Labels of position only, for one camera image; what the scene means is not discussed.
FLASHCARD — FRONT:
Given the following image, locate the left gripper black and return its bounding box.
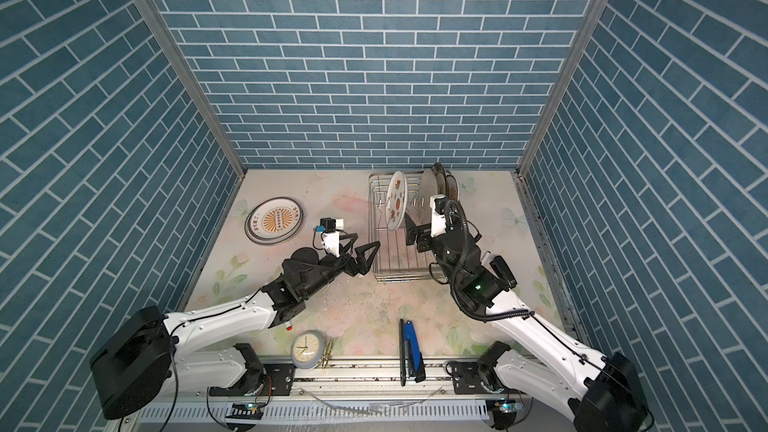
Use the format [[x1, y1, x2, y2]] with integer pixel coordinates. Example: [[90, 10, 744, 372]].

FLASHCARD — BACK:
[[301, 232, 380, 301]]

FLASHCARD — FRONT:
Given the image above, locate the brown patterned plate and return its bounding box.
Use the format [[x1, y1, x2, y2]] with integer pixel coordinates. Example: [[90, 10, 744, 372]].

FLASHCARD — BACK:
[[445, 174, 460, 201]]

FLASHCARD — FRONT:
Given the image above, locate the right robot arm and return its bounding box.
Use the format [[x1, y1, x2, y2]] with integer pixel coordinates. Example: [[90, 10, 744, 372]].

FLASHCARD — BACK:
[[405, 213, 654, 431]]

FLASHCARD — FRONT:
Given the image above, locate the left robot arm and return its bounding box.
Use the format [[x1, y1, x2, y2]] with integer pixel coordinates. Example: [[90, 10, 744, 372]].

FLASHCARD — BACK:
[[90, 234, 380, 420]]

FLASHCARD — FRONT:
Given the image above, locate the grey plate in rack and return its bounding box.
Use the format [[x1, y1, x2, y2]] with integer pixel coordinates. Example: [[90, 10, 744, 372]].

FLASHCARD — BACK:
[[415, 169, 438, 223]]

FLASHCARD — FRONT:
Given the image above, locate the watermelon pattern plate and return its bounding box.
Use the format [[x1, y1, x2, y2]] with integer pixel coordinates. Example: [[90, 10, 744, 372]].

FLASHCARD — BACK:
[[384, 171, 408, 231]]

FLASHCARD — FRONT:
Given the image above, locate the black plate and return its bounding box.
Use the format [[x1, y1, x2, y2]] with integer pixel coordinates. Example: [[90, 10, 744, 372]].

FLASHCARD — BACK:
[[431, 162, 448, 196]]

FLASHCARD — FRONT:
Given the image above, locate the black remote on table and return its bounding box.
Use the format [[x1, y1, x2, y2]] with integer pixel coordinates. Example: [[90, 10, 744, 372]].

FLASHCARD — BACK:
[[490, 255, 517, 290]]

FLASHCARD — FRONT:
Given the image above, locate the small grey clock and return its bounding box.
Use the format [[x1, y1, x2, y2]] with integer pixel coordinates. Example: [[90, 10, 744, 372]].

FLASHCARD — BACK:
[[290, 331, 326, 370]]

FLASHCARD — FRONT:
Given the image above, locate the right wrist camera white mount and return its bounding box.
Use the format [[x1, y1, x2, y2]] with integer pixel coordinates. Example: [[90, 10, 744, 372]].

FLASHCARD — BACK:
[[430, 194, 449, 238]]

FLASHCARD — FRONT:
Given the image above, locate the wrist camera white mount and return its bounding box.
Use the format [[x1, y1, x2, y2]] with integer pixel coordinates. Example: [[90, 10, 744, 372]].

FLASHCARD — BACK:
[[314, 217, 344, 257], [430, 194, 449, 238]]

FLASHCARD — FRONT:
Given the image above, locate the metal wire dish rack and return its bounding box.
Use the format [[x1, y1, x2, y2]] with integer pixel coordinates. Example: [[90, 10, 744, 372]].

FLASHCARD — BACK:
[[367, 171, 479, 284]]

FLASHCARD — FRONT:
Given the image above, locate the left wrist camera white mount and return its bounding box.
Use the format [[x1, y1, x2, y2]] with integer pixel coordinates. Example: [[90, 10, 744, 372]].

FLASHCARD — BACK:
[[314, 217, 344, 257]]

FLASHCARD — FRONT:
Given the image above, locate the aluminium front rail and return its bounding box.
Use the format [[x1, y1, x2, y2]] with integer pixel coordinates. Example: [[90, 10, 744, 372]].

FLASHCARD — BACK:
[[131, 357, 625, 404]]

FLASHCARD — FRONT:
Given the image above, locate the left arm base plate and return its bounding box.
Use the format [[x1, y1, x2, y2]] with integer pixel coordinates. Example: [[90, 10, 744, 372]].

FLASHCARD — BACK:
[[208, 363, 296, 397]]

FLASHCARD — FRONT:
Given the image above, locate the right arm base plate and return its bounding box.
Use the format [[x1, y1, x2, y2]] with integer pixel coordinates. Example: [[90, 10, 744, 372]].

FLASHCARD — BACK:
[[444, 361, 511, 395]]

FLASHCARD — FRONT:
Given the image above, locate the white perforated cable duct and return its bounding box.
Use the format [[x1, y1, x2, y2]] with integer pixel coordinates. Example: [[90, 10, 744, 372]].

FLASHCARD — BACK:
[[171, 399, 489, 425]]

